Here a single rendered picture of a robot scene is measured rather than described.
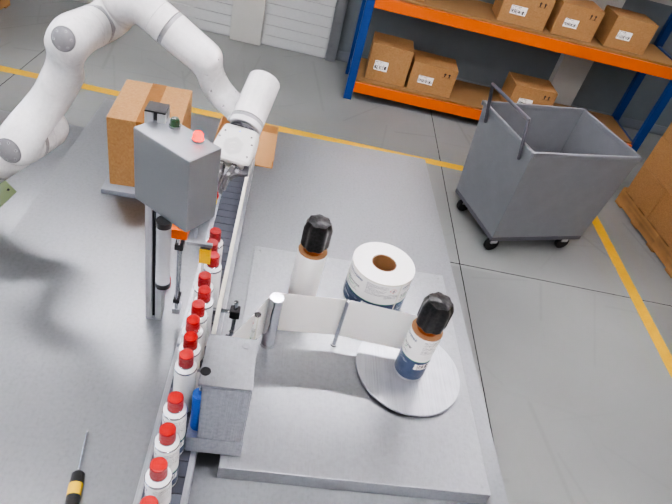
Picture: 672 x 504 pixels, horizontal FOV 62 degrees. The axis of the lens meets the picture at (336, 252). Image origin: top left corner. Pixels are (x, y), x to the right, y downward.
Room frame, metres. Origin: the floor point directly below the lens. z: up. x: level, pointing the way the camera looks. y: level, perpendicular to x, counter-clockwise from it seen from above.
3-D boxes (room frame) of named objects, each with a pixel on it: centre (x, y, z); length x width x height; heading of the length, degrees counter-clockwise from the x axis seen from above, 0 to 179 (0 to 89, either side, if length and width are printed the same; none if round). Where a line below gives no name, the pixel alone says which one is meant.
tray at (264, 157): (2.12, 0.51, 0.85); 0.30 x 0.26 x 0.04; 11
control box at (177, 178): (1.02, 0.39, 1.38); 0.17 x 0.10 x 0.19; 66
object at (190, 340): (0.83, 0.27, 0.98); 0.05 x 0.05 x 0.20
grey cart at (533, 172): (3.37, -1.11, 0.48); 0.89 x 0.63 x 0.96; 116
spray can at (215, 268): (1.12, 0.32, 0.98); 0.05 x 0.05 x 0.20
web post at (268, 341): (1.04, 0.12, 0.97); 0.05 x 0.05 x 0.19
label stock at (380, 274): (1.36, -0.15, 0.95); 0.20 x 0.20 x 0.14
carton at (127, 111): (1.75, 0.77, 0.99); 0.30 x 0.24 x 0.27; 13
